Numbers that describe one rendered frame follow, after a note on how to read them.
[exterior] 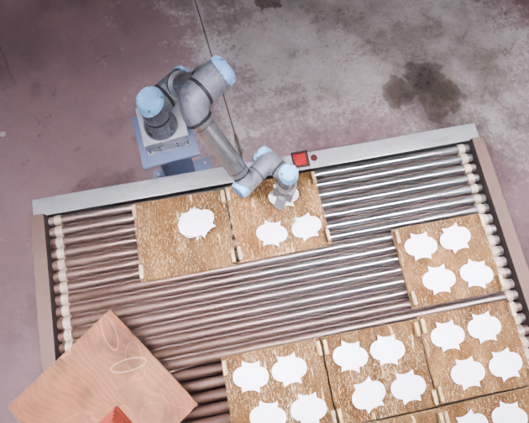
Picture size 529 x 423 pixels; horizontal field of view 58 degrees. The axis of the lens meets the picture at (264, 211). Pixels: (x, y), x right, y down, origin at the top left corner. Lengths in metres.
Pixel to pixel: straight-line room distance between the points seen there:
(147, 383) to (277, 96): 2.15
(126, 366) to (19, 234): 1.61
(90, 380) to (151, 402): 0.25
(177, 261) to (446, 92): 2.35
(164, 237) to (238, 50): 1.83
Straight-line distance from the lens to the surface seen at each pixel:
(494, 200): 2.38
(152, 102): 2.04
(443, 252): 2.24
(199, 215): 2.05
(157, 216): 2.14
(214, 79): 1.68
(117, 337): 2.00
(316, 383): 2.06
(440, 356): 2.19
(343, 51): 3.64
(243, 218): 2.10
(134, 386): 1.99
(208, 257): 2.07
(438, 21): 3.98
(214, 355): 2.06
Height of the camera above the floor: 2.97
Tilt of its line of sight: 75 degrees down
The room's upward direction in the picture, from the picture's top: 7 degrees clockwise
